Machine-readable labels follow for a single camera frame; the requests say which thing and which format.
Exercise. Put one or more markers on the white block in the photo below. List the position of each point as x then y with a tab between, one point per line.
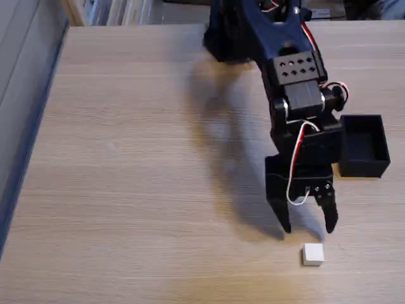
313	254

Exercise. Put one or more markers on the black open box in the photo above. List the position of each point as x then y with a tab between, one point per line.
364	168

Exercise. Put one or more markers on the white paper label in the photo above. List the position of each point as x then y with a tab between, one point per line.
321	13

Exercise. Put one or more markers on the blue fabric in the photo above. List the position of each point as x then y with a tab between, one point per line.
394	9

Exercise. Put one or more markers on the light wooden slat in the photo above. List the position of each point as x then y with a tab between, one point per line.
74	12

